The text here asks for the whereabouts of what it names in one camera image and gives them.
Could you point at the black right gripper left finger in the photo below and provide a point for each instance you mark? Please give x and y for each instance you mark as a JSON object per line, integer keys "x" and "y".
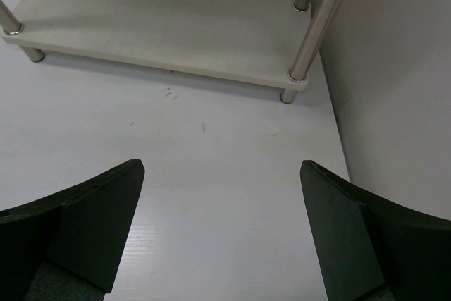
{"x": 68, "y": 245}

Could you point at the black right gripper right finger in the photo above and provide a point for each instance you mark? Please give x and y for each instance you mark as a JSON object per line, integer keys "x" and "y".
{"x": 370, "y": 248}

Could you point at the white two-tier shelf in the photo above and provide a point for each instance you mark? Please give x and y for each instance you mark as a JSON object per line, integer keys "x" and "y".
{"x": 263, "y": 42}

